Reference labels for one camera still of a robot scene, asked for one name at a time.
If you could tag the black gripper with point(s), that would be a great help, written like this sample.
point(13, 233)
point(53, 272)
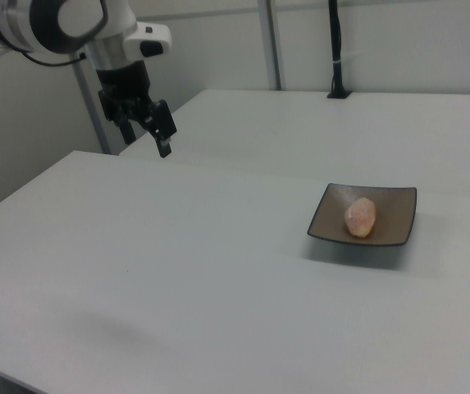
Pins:
point(124, 86)

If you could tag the sugared orange bread bun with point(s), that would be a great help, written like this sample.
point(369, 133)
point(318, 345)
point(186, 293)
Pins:
point(361, 217)

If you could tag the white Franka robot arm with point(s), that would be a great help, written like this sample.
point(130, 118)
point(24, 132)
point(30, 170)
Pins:
point(54, 24)

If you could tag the square brown ceramic plate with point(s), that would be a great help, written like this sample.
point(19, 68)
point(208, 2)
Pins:
point(398, 221)

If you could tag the black pole with flat base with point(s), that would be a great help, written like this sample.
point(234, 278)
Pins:
point(336, 49)

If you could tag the grey partition post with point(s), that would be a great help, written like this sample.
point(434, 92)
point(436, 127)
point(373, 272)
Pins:
point(91, 106)
point(273, 45)

